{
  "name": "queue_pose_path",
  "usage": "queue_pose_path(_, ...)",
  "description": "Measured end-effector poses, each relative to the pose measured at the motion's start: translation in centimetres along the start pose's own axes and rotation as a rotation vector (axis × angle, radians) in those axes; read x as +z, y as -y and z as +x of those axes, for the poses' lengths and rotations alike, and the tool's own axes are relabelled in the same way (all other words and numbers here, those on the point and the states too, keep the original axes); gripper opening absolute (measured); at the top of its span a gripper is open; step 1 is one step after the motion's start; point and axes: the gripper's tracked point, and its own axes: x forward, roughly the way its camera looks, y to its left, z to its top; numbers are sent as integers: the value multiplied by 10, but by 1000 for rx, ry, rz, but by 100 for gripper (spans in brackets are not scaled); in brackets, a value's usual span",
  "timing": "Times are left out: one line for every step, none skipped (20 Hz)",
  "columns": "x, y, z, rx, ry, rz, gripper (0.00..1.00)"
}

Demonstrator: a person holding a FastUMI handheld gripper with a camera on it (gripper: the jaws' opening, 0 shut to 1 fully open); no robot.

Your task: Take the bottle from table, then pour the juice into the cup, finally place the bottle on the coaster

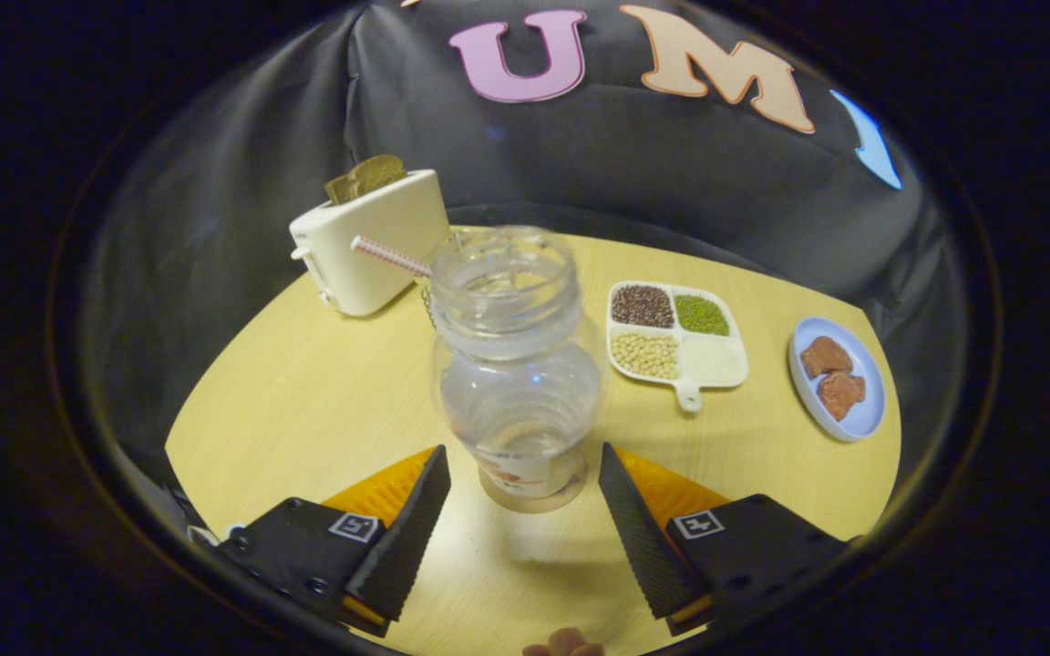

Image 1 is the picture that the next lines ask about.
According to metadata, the pile of green beans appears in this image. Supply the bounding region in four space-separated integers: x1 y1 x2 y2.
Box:
674 293 731 336

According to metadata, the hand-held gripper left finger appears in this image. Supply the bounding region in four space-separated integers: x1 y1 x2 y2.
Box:
215 445 451 639

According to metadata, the brown toast slice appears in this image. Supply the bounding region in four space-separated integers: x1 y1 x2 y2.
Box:
324 154 408 205

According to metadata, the light blue plate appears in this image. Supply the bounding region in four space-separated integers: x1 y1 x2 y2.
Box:
788 316 887 443

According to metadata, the pile of white rice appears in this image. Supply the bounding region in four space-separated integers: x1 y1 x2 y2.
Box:
682 335 746 384

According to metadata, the brown meat piece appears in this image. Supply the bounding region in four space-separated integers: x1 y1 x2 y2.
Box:
800 336 854 380
818 371 867 421

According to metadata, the pile of red beans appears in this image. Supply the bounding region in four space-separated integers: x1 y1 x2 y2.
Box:
612 285 675 330

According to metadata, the white divided dish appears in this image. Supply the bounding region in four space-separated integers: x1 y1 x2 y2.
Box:
605 280 750 414

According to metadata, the white toaster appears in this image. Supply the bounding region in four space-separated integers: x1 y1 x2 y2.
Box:
290 169 451 318

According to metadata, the black backdrop cloth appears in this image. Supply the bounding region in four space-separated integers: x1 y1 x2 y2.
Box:
78 0 973 516

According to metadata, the clear plastic juice bottle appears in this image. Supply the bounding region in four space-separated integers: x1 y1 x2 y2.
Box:
431 226 602 514

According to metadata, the round wooden table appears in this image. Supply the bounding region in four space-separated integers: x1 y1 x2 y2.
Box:
165 226 902 656

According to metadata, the red white striped straw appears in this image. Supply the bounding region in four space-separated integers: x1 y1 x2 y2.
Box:
350 235 436 278

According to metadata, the pile of soybeans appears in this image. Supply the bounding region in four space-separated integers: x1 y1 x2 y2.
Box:
612 330 681 381

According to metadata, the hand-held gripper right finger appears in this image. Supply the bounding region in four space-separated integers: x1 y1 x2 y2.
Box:
598 443 850 637

